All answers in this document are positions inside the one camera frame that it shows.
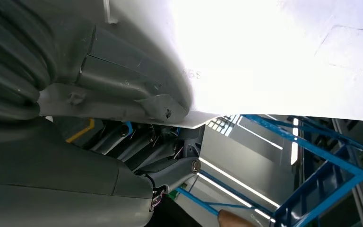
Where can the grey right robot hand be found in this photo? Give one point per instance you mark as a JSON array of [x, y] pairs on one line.
[[59, 181]]

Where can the blue metal shelf rack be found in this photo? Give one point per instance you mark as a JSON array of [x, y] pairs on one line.
[[325, 155]]

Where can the tan rounded object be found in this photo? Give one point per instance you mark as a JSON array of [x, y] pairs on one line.
[[234, 219]]

